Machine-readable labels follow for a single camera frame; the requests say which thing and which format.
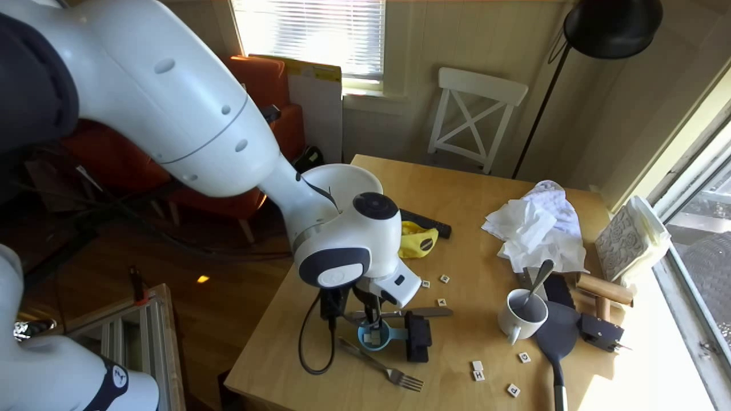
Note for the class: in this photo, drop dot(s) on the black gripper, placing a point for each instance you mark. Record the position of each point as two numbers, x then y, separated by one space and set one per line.
377 298

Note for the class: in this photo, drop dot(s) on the blue tape roll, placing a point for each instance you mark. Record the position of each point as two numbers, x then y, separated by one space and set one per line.
391 338

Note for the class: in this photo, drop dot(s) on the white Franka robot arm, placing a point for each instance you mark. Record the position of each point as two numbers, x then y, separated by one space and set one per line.
151 100

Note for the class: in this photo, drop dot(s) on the metal fork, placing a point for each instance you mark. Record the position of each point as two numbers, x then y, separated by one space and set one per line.
379 368

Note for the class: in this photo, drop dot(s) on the metal table knife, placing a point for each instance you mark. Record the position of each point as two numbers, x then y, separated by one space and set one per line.
429 312

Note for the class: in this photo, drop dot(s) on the white letter tile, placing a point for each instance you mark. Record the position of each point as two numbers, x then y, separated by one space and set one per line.
523 356
442 302
515 390
445 279
475 367
477 376
425 283

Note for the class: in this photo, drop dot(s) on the black bar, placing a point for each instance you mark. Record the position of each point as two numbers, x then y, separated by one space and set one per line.
429 225

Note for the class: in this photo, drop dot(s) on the white ceramic mug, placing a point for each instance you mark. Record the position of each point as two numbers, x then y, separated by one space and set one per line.
518 321

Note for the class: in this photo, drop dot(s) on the metal spoon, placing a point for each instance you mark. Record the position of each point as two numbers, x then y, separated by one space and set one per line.
539 277

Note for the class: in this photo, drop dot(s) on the black spatula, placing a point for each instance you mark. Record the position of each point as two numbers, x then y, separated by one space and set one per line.
558 334

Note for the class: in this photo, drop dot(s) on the flat black rectangular item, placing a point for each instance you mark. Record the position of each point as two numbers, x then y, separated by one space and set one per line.
560 289

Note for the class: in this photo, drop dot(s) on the crumpled white plastic bag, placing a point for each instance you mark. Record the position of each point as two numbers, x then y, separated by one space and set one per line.
545 230

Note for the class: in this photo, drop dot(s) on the wooden slatted rack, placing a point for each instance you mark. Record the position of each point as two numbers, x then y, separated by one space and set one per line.
144 343

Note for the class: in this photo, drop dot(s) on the white board with yellow tape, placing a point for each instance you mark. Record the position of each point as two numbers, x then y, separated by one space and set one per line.
315 100

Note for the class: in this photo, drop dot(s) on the dark navy clip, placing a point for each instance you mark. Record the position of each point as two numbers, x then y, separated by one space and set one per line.
601 332

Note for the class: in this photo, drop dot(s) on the wooden cylinder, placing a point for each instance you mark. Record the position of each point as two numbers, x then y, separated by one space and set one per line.
606 289

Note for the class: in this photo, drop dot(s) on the white wooden chair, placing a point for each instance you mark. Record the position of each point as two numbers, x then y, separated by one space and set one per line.
475 87

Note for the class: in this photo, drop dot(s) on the white window blind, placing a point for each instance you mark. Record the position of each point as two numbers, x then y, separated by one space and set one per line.
308 34

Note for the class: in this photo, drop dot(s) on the orange sofa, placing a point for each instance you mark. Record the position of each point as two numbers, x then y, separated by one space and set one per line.
114 160

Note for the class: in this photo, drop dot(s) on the black floor lamp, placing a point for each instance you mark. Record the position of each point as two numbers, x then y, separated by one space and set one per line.
612 25

